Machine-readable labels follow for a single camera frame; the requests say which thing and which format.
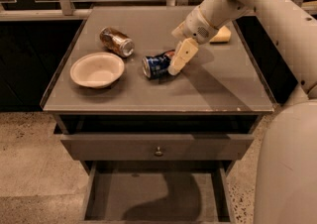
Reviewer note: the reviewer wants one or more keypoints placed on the brown soda can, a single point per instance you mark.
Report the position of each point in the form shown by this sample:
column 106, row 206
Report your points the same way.
column 117, row 42

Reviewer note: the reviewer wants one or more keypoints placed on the grey open middle drawer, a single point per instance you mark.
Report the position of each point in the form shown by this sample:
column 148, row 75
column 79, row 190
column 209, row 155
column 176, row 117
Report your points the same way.
column 157, row 193

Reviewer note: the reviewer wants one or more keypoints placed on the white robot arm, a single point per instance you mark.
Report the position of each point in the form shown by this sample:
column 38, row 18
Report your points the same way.
column 283, row 39

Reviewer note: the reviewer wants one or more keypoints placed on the grey top drawer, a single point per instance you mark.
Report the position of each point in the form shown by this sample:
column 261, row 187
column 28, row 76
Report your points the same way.
column 157, row 137

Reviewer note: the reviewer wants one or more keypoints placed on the white paper bowl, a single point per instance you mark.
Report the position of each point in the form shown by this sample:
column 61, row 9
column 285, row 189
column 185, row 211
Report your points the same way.
column 97, row 70

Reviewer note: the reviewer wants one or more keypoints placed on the grey drawer cabinet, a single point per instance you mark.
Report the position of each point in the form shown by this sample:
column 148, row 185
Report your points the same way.
column 221, row 79

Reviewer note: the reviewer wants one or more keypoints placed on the blue pepsi can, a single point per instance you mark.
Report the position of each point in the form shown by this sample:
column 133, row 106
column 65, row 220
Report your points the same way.
column 156, row 66

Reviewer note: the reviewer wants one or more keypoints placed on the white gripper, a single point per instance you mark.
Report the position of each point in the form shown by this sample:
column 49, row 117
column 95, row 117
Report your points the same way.
column 196, row 26

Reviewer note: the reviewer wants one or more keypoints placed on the yellow sponge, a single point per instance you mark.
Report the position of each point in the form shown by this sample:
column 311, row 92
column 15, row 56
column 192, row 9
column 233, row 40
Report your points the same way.
column 223, row 36

